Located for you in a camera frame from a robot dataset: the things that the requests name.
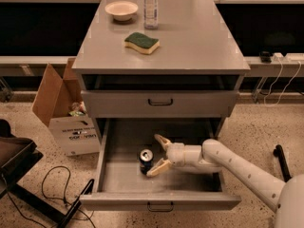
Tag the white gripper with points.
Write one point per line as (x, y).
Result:
(178, 156)

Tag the white bowl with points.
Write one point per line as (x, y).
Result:
(121, 10)

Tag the black power adapter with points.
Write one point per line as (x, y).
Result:
(265, 57)

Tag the closed grey drawer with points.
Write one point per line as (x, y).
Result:
(159, 104)

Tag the black chair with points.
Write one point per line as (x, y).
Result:
(17, 157)

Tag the clear plastic water bottle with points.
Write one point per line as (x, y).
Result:
(150, 14)

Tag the grey drawer cabinet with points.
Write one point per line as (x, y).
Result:
(196, 52)

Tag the black stand base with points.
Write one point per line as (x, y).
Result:
(279, 153)

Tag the cardboard box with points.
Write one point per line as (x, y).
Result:
(60, 107)

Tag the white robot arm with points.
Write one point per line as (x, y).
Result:
(285, 198)

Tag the open grey drawer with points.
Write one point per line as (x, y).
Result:
(121, 186)

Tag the blue pepsi can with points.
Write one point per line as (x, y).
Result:
(146, 160)

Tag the green yellow sponge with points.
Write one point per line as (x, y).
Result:
(141, 43)

